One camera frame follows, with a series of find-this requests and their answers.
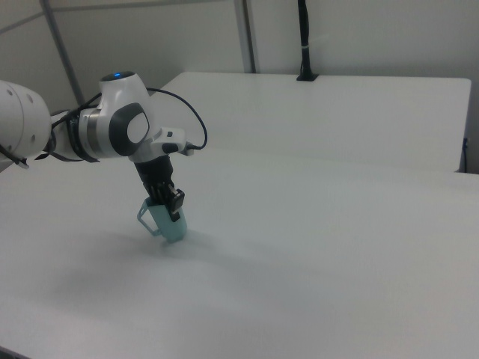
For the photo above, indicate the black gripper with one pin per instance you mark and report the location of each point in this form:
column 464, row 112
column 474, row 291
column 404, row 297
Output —
column 155, row 172

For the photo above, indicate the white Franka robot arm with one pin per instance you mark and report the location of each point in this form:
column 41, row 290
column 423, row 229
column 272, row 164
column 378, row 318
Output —
column 112, row 127

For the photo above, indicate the grey partition frame post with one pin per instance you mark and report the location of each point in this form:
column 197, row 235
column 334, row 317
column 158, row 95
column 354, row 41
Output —
column 63, row 52
column 247, row 37

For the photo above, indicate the black camera pole with base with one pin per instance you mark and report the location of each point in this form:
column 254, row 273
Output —
column 306, row 60

